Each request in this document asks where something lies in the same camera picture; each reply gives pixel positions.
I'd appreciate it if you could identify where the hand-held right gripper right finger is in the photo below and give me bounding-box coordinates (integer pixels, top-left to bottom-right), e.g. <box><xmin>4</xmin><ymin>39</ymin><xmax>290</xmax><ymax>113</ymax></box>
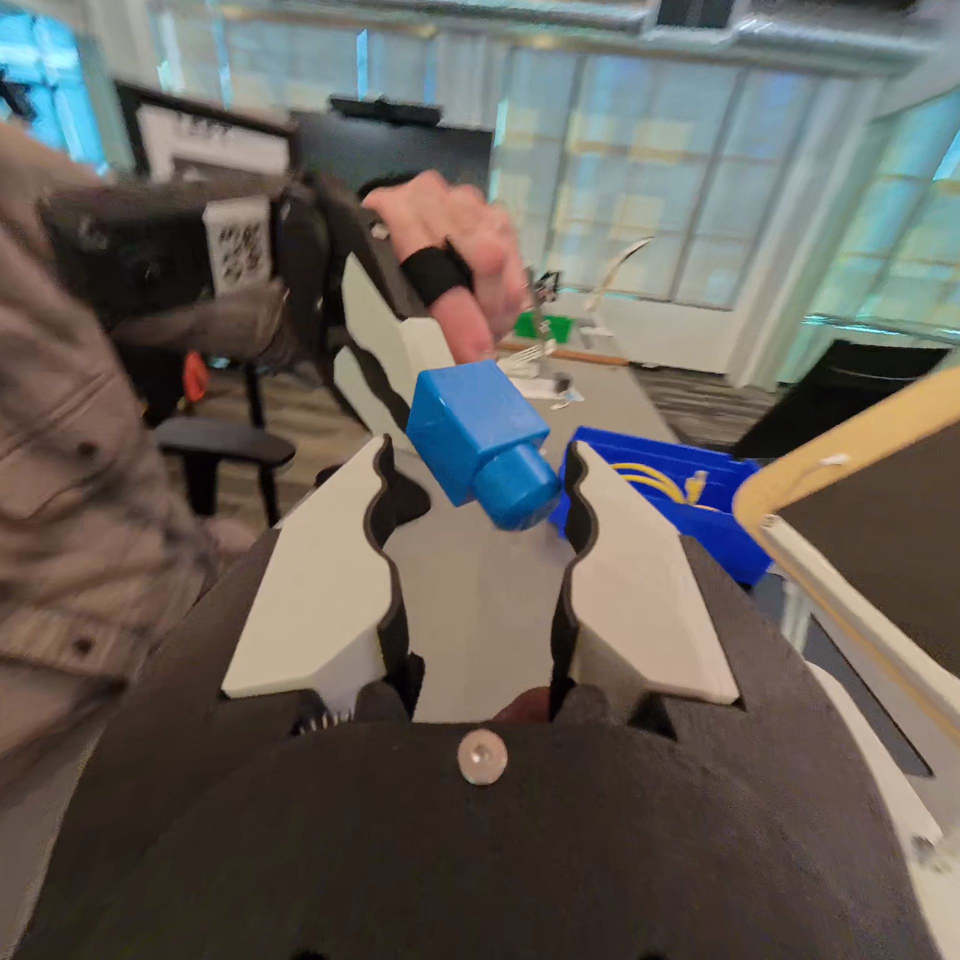
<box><xmin>549</xmin><ymin>440</ymin><xmax>742</xmax><ymax>709</ymax></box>

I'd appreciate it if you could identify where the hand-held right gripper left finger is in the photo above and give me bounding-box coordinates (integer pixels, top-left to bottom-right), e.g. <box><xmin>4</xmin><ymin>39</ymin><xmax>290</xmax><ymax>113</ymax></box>
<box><xmin>222</xmin><ymin>435</ymin><xmax>406</xmax><ymax>703</ymax></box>

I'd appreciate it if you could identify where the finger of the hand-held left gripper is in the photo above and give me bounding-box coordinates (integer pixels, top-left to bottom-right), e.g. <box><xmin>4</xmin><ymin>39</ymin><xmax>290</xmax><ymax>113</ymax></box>
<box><xmin>333</xmin><ymin>348</ymin><xmax>406</xmax><ymax>439</ymax></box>
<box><xmin>342</xmin><ymin>252</ymin><xmax>459</xmax><ymax>439</ymax></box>

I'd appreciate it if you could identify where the blue plastic bin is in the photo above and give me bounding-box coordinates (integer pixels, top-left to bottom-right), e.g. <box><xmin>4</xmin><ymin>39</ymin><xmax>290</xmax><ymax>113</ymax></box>
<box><xmin>548</xmin><ymin>426</ymin><xmax>775</xmax><ymax>588</ymax></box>

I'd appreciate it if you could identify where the blue single-stud plastic block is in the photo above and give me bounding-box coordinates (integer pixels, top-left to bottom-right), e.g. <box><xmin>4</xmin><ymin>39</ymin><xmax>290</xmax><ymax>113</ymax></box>
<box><xmin>407</xmin><ymin>359</ymin><xmax>565</xmax><ymax>532</ymax></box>

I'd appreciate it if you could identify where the person's left forearm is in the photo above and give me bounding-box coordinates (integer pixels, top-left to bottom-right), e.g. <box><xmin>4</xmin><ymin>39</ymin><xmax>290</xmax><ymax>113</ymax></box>
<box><xmin>105</xmin><ymin>285</ymin><xmax>301</xmax><ymax>369</ymax></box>

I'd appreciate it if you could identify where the person's left hand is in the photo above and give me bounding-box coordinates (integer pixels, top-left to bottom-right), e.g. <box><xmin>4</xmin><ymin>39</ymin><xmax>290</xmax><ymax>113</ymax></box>
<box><xmin>360</xmin><ymin>170</ymin><xmax>529</xmax><ymax>366</ymax></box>

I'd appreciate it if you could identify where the framed tag poster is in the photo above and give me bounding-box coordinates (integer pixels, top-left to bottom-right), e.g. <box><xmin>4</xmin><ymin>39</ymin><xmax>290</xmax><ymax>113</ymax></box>
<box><xmin>117</xmin><ymin>83</ymin><xmax>301</xmax><ymax>184</ymax></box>

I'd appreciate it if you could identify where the yellow item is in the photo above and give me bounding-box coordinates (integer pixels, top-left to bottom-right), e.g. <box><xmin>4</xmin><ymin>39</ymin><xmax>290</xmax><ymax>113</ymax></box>
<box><xmin>612</xmin><ymin>461</ymin><xmax>709</xmax><ymax>508</ymax></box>

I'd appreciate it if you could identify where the black video bar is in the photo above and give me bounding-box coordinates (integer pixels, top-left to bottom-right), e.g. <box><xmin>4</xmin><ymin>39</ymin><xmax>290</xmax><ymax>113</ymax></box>
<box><xmin>327</xmin><ymin>96</ymin><xmax>445</xmax><ymax>126</ymax></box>

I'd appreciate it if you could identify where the black mesh chair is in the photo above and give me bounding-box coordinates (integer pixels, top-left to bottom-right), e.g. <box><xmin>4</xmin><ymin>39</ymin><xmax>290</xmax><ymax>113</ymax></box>
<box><xmin>731</xmin><ymin>338</ymin><xmax>949</xmax><ymax>460</ymax></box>

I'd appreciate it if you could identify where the black wall screen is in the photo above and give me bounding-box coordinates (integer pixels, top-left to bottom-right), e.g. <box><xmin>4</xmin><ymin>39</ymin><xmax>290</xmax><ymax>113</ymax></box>
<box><xmin>293</xmin><ymin>108</ymin><xmax>496</xmax><ymax>196</ymax></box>

